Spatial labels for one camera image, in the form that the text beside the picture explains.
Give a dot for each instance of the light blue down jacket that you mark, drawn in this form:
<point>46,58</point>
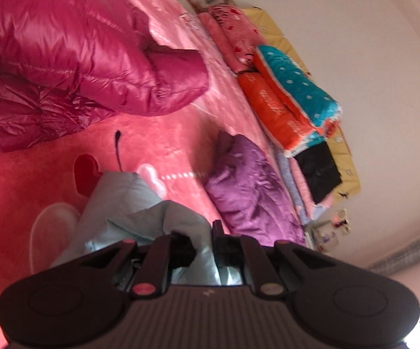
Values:
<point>122,203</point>

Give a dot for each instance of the pink heart printed blanket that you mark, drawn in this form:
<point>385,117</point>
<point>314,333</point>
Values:
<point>32,174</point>

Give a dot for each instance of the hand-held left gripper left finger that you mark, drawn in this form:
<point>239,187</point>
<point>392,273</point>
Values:
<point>157,261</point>

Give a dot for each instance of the yellow headboard cover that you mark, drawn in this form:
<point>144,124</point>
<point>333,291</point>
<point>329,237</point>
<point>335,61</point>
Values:
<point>268,21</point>

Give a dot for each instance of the teal and orange folded quilt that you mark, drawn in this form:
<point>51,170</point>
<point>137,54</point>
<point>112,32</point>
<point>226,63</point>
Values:
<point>289,91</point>

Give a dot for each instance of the black folded cloth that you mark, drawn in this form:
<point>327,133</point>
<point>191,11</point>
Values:
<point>319,171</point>

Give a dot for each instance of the small figurine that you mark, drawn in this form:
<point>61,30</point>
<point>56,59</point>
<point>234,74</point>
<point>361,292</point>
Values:
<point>339,221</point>

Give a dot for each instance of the pink folded heart blanket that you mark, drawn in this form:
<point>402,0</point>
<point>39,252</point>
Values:
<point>228,29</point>

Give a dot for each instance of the purple down jacket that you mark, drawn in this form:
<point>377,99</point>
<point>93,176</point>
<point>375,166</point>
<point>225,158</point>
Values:
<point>253,189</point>

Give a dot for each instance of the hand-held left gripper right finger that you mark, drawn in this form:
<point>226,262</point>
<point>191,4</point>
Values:
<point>218,240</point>

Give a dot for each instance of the red down jacket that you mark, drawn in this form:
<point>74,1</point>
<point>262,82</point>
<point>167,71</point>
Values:
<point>68,43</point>

